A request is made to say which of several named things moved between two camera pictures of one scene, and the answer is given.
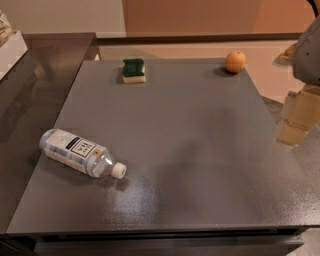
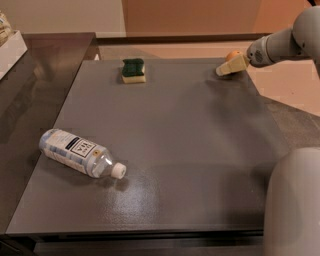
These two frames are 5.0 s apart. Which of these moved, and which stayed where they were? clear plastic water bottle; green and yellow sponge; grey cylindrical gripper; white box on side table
Moved: grey cylindrical gripper
Stayed: clear plastic water bottle; green and yellow sponge; white box on side table
